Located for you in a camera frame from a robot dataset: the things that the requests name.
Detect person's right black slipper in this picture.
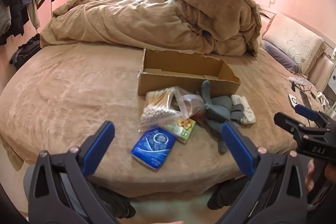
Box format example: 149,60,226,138
207,177,250,210

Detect beige duvet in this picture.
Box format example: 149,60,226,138
39,0,263,56

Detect cardboard box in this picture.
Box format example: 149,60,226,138
138,48,241,97

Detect blue tissue packet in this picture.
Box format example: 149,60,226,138
130,127,177,170

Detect dark backpack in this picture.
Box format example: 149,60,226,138
10,34,42,69

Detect cream floral pillow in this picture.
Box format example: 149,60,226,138
262,13,327,77

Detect brown bed blanket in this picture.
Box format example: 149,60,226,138
0,40,336,198

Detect black cable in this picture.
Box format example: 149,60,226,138
291,81,317,94

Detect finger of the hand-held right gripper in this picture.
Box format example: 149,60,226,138
294,105,332,128
274,112,330,139

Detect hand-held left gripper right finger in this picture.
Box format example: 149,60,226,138
218,122,309,224

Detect purple pillow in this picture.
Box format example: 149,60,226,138
262,40,300,72

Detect person's left black slipper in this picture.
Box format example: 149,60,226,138
92,186,136,219

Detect person's black slipper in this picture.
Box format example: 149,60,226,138
92,186,136,219
207,177,250,210

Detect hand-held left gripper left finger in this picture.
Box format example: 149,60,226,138
28,120,118,224

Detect person's right hand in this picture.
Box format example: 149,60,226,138
305,159,316,193

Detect grey hanging garment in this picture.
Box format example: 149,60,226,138
0,0,12,34

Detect white socks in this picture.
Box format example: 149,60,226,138
231,94,256,125

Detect clear zip bag of snacks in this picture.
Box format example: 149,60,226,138
175,93,208,122

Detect bag of cotton swabs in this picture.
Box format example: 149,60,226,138
138,87,181,132

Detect padded bed headboard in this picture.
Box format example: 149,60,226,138
307,42,336,90

